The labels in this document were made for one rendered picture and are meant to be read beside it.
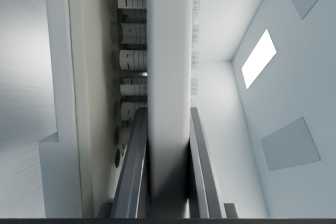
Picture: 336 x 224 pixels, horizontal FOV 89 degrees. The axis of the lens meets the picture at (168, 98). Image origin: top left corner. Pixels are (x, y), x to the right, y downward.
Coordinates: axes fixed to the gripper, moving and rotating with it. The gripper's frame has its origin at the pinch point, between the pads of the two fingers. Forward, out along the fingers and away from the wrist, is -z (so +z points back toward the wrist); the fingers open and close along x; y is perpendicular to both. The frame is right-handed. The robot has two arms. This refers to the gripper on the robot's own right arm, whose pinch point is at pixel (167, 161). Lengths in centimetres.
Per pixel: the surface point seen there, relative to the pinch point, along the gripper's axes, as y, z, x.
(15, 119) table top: 6.9, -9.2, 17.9
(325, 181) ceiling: 197, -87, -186
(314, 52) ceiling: 88, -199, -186
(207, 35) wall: 139, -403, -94
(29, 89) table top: 5.4, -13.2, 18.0
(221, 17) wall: 96, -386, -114
